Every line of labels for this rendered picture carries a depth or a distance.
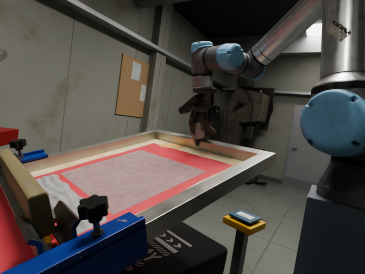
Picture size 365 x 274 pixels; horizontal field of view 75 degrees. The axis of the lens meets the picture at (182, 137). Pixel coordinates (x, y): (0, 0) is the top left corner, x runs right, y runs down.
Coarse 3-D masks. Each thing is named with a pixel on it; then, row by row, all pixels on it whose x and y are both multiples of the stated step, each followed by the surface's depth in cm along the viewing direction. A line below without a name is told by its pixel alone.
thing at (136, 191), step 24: (144, 168) 74; (168, 168) 73; (192, 168) 72; (216, 168) 72; (96, 192) 60; (120, 192) 59; (144, 192) 59; (168, 192) 58; (0, 240) 43; (24, 240) 43; (0, 264) 38
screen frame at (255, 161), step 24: (96, 144) 91; (120, 144) 96; (192, 144) 92; (216, 144) 84; (240, 168) 62; (264, 168) 68; (192, 192) 50; (216, 192) 53; (144, 216) 42; (168, 216) 44
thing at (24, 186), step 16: (0, 160) 60; (16, 160) 55; (16, 176) 45; (32, 176) 45; (16, 192) 46; (32, 192) 38; (32, 208) 37; (48, 208) 39; (32, 224) 38; (48, 224) 39
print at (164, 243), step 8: (168, 232) 80; (152, 240) 73; (160, 240) 74; (168, 240) 75; (176, 240) 75; (184, 240) 76; (152, 248) 69; (160, 248) 69; (168, 248) 70; (176, 248) 70; (184, 248) 71; (144, 256) 64; (152, 256) 65; (160, 256) 65; (136, 264) 60; (144, 264) 61; (120, 272) 57
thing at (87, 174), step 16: (96, 160) 84; (112, 160) 83; (128, 160) 82; (144, 160) 81; (160, 160) 80; (64, 176) 71; (80, 176) 71; (96, 176) 70; (112, 176) 69; (0, 192) 63; (0, 208) 55
